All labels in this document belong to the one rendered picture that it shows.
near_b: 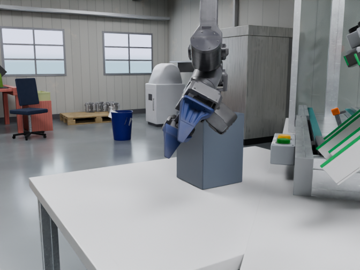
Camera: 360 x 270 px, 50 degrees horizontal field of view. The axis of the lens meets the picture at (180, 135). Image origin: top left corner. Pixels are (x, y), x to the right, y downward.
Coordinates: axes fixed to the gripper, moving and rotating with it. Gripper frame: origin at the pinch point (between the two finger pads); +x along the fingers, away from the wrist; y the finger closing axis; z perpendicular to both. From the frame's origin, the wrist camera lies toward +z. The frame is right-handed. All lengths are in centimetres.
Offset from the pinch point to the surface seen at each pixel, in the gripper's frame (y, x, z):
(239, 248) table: 3.8, 13.2, 19.2
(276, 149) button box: 30, -27, 31
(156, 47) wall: 721, -583, -60
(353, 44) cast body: -11.4, -31.4, 23.7
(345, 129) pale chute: -5.3, -16.0, 29.7
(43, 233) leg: 60, 18, -18
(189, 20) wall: 608, -610, -19
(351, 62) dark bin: -12.2, -25.6, 23.5
